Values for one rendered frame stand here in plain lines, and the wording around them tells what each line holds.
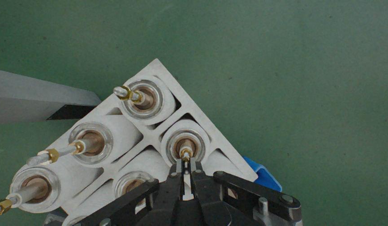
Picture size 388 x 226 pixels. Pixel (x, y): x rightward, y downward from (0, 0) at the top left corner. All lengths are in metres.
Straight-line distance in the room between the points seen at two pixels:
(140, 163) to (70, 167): 0.13
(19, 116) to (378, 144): 1.19
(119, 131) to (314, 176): 0.74
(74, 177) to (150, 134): 0.15
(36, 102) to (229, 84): 0.52
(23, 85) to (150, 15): 0.43
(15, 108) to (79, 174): 0.16
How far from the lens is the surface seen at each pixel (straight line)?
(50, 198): 0.36
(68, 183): 0.34
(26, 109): 0.40
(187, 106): 0.31
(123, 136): 0.28
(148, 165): 0.27
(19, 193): 0.34
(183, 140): 0.24
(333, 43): 0.85
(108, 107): 0.35
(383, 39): 1.04
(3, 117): 0.41
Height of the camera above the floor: 0.49
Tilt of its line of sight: 86 degrees down
